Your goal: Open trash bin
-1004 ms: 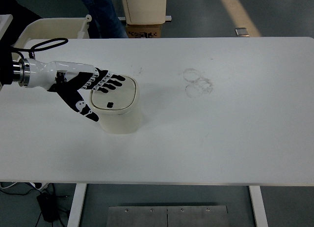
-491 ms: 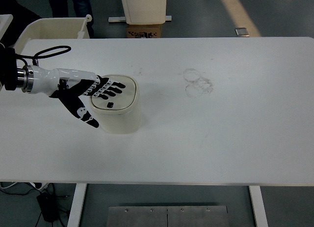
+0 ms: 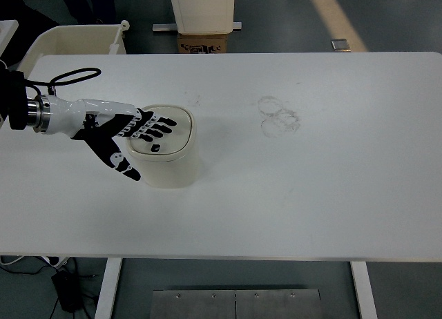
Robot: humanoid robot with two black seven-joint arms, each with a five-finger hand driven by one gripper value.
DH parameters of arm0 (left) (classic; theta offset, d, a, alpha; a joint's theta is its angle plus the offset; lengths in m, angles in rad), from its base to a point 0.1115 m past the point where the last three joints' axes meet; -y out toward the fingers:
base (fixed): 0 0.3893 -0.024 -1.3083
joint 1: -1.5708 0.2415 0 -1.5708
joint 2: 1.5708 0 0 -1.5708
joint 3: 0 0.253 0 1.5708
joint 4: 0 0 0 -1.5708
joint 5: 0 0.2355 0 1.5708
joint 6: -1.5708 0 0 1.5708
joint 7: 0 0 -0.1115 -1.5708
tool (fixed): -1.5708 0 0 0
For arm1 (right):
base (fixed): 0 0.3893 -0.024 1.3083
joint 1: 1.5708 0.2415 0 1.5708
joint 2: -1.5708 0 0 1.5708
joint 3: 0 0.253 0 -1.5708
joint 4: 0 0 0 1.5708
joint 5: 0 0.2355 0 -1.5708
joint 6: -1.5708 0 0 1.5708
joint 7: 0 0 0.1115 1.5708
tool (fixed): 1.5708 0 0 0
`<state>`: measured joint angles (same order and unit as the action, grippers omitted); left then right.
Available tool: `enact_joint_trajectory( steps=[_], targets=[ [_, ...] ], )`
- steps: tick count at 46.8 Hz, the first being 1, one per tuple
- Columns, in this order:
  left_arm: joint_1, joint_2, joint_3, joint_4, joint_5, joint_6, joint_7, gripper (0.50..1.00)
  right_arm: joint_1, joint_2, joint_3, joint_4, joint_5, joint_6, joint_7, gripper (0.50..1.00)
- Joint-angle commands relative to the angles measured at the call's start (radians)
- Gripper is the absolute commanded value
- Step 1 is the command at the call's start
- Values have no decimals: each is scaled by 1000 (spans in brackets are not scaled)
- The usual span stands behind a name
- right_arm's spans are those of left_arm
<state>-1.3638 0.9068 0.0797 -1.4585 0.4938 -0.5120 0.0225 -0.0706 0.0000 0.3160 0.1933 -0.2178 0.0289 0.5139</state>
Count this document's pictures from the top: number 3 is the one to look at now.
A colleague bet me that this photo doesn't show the white side table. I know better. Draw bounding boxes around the white side table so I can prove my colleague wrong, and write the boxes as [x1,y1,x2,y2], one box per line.
[0,19,19,57]

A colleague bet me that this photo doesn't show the white table leg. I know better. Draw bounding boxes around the white table leg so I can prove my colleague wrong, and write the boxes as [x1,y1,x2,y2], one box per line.
[93,257,123,319]
[349,260,378,319]

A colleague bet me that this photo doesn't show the black power cable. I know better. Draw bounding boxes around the black power cable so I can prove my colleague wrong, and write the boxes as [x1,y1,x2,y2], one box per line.
[0,255,101,319]

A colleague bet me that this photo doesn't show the cream plastic open crate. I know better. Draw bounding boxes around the cream plastic open crate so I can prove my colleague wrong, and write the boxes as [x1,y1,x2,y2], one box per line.
[17,19,131,74]

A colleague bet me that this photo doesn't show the cream lidded trash bin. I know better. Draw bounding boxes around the cream lidded trash bin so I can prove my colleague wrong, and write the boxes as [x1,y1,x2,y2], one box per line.
[124,104,201,190]

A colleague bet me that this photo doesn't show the white tall bin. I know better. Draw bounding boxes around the white tall bin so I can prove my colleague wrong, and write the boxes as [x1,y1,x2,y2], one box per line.
[167,0,237,35]

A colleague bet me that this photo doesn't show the small grey floor plate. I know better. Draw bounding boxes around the small grey floor plate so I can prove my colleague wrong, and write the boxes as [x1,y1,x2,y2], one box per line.
[330,39,353,52]

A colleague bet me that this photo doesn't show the brown cardboard box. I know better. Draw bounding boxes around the brown cardboard box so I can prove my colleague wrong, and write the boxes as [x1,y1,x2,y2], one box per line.
[177,32,229,55]

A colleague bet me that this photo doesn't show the black power adapter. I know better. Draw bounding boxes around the black power adapter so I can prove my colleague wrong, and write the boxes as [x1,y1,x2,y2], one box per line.
[50,268,84,313]

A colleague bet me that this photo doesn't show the grey metal plate with screws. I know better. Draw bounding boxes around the grey metal plate with screws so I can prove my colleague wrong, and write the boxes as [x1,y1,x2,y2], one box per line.
[150,289,324,319]

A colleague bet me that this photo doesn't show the white cable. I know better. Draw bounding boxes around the white cable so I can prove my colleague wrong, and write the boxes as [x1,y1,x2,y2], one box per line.
[0,255,26,266]

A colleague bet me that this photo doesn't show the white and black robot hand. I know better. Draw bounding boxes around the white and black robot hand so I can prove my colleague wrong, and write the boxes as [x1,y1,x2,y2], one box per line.
[47,95,178,183]

